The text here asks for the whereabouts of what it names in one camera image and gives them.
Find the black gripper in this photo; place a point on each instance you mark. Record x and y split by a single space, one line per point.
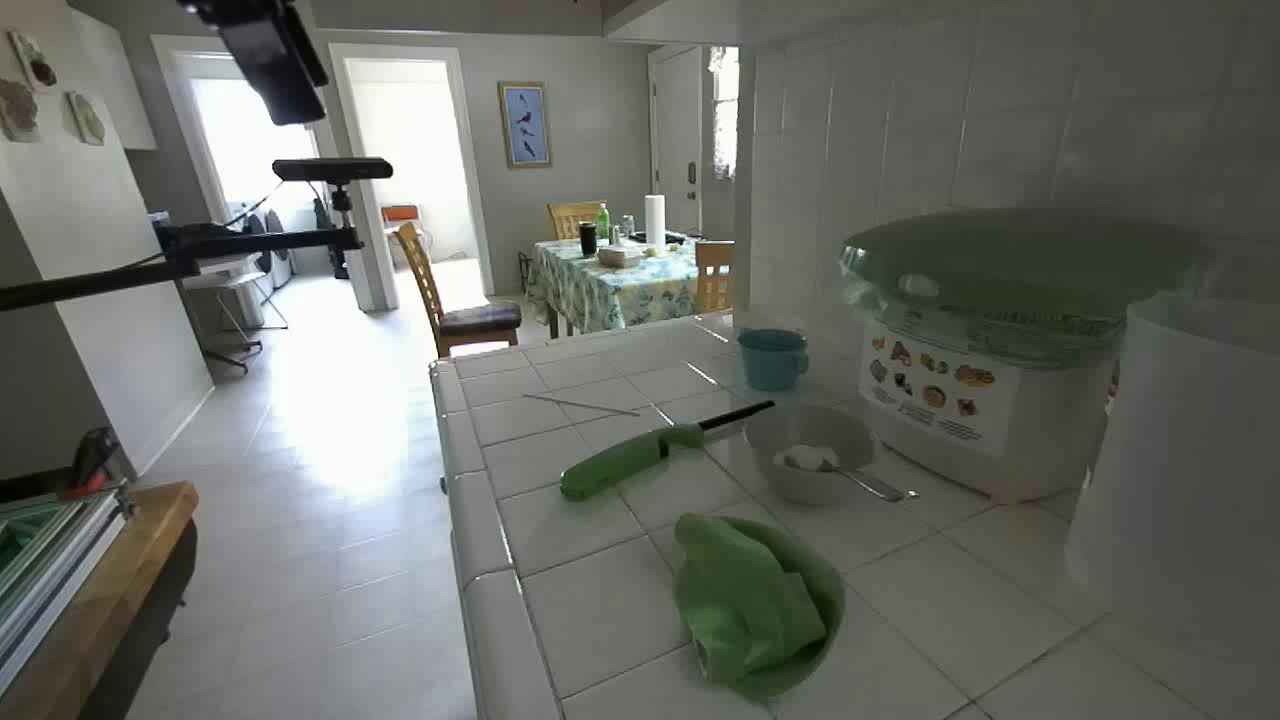
265 54

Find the blue plastic cup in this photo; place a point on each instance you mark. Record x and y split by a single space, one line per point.
768 363

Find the black boom bar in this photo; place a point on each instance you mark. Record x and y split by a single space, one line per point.
200 252

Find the framed blue picture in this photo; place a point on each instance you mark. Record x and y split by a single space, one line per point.
524 121

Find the wooden chair dark seat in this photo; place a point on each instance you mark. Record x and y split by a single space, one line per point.
461 323

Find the black mug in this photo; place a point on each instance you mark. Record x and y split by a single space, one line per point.
585 242

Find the green bottle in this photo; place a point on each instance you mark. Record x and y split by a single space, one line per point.
601 222

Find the dining table floral tablecloth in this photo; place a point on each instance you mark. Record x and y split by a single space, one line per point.
607 286

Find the white paper towel roll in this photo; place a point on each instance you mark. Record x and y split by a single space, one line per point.
654 222

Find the red black tool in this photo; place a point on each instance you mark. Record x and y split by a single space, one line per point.
88 461

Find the wooden slatted chair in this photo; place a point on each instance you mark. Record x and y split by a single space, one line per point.
712 277

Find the green stick lighter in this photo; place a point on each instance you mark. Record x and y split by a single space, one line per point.
624 461

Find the stack of books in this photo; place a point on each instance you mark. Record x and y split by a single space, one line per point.
43 563

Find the wooden shelf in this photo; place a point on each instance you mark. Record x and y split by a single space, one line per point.
101 603

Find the white food in bowl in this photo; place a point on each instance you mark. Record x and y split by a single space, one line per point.
807 458

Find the grey bowl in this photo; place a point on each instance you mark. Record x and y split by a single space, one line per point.
801 489

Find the green cloth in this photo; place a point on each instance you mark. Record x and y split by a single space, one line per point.
744 606

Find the metal spoon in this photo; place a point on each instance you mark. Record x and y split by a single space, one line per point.
885 485

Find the white food steamer green lid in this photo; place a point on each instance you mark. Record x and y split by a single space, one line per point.
992 402

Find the large white container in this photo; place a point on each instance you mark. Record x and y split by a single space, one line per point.
1183 482

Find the black camera on stand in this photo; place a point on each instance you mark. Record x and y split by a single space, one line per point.
332 170

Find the green wall ornament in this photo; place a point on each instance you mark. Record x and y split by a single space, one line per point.
87 116

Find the round wall ornament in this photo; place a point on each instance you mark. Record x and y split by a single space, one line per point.
32 60

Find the brown wall ornament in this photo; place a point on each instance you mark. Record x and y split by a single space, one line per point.
16 108

